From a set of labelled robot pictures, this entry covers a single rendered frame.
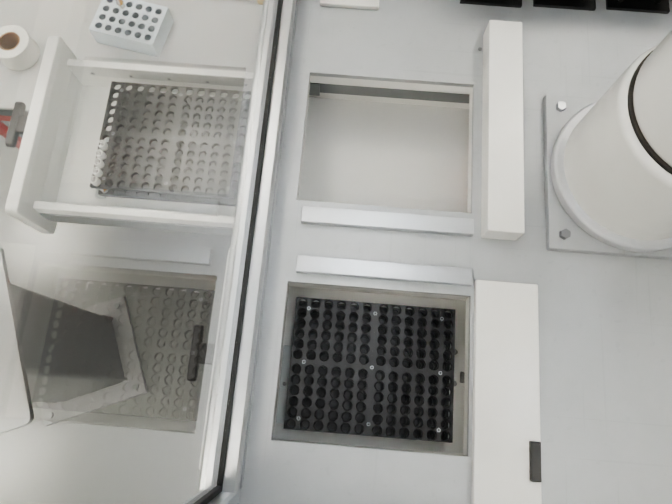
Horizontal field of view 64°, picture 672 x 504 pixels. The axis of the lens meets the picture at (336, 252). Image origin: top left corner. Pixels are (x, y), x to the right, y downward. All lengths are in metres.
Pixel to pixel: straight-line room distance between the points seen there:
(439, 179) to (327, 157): 0.19
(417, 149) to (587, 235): 0.30
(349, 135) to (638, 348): 0.53
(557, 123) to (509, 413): 0.41
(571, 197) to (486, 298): 0.18
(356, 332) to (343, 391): 0.08
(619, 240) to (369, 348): 0.36
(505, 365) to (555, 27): 0.52
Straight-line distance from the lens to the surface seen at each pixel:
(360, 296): 0.83
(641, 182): 0.69
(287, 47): 0.81
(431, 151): 0.92
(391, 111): 0.95
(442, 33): 0.90
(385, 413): 0.75
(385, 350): 0.76
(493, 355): 0.72
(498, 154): 0.77
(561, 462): 0.76
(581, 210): 0.79
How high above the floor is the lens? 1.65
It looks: 75 degrees down
